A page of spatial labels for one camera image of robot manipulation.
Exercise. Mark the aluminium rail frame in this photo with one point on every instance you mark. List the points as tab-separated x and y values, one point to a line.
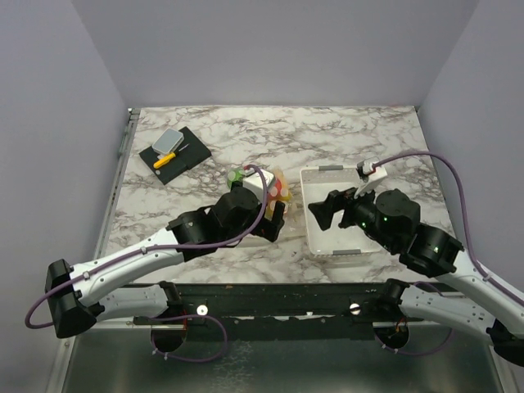
61	362

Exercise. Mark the grey plastic box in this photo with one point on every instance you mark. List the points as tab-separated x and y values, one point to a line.
167	142

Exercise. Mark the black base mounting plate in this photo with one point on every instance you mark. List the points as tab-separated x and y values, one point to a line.
279	312

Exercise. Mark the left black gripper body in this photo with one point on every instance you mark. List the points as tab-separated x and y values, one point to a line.
249	226

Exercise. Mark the clear zip top bag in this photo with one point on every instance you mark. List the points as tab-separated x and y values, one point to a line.
294	224

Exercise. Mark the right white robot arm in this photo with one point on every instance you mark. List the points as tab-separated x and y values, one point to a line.
392	220

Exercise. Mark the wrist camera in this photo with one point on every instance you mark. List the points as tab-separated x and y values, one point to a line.
252	181
371	174

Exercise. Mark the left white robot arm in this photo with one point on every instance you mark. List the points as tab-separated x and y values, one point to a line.
82	295

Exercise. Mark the red strawberry toy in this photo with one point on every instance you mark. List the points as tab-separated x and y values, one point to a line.
279	191

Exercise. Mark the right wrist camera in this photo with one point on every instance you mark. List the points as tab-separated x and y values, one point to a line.
371	174

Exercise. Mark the white plastic basket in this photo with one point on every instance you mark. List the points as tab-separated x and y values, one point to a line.
316	183

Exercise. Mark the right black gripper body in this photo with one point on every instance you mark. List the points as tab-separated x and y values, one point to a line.
361	211

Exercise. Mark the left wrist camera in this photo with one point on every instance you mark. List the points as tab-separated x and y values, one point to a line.
252	181

